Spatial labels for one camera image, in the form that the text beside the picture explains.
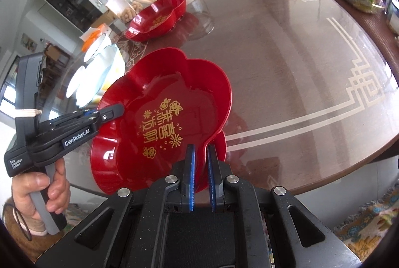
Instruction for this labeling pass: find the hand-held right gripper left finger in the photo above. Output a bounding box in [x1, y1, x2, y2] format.
[36, 144, 196, 268]

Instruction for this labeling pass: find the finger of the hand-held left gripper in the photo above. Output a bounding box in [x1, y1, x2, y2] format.
[79, 103, 124, 132]
[47, 109, 100, 129]

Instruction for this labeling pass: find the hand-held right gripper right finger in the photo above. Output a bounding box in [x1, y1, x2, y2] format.
[207, 144, 362, 268]

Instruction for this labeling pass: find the scalloped bowl with blue rim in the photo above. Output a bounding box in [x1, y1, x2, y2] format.
[89, 43, 126, 93]

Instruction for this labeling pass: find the white bowl with dark rim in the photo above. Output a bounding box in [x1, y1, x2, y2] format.
[84, 34, 112, 63]

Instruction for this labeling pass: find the person's left forearm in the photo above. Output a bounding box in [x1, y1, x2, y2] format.
[1, 196, 49, 253]

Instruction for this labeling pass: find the person's left hand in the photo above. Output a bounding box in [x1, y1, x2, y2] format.
[12, 158, 71, 233]

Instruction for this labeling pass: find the window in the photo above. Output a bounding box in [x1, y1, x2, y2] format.
[0, 55, 22, 111]

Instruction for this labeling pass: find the brown wooden furniture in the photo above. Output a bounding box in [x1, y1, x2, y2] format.
[44, 43, 71, 75]

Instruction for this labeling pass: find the orange tissue pack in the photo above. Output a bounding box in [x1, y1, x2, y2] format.
[81, 23, 109, 51]

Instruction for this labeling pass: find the patterned woven blanket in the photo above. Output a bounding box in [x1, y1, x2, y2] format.
[331, 187, 399, 257]
[64, 203, 105, 226]

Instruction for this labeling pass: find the black wrist band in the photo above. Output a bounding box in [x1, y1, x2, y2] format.
[2, 202, 33, 241]

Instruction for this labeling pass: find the glass jar of peanuts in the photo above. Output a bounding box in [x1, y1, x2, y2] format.
[100, 0, 147, 23]

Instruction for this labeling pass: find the wall picture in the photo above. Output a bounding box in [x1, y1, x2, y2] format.
[21, 34, 37, 49]

